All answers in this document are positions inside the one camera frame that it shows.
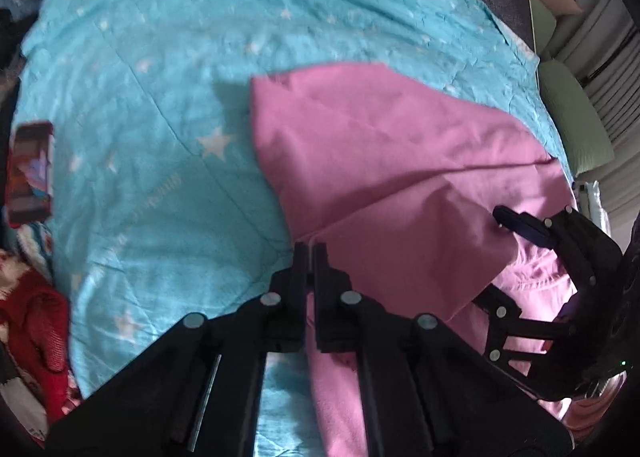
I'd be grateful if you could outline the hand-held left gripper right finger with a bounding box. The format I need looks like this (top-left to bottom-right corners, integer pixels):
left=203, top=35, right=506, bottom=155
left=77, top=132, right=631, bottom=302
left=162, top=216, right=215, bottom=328
left=312, top=242, right=572, bottom=457

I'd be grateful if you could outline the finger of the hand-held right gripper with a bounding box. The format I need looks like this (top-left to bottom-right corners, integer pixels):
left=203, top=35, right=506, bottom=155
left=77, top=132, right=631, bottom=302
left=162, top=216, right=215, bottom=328
left=474, top=286, right=577, bottom=379
left=492, top=205, right=624, bottom=294

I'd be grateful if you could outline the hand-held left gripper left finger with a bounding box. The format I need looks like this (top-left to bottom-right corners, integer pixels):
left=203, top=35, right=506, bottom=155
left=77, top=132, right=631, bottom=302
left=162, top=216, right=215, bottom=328
left=46, top=241, right=310, bottom=457

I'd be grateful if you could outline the pink long-sleeve shirt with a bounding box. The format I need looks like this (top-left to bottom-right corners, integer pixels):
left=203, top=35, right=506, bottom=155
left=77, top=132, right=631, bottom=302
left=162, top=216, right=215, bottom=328
left=248, top=63, right=581, bottom=457

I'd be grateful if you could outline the large green pillow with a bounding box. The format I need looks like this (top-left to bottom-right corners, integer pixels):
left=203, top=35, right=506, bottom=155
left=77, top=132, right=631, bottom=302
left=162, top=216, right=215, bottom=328
left=537, top=59, right=616, bottom=176

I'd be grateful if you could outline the white pleated curtain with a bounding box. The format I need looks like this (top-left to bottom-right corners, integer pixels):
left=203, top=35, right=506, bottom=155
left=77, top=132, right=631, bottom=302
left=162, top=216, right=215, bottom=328
left=557, top=0, right=640, bottom=218

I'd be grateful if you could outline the red garment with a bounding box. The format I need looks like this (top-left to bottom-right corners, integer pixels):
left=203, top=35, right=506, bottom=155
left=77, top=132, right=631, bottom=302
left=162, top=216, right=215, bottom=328
left=0, top=247, right=83, bottom=410

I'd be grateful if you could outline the small green pillow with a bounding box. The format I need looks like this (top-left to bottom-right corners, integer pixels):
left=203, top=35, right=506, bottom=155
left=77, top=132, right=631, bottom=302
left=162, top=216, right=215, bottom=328
left=529, top=0, right=559, bottom=59

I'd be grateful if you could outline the smartphone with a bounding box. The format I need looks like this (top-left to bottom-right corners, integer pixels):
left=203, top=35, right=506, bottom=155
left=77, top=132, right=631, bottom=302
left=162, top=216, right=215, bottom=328
left=7, top=120, right=56, bottom=226

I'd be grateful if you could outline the blue star-print blanket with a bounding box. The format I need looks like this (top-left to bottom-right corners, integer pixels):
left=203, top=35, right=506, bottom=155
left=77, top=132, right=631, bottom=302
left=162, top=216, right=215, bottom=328
left=11, top=0, right=573, bottom=457

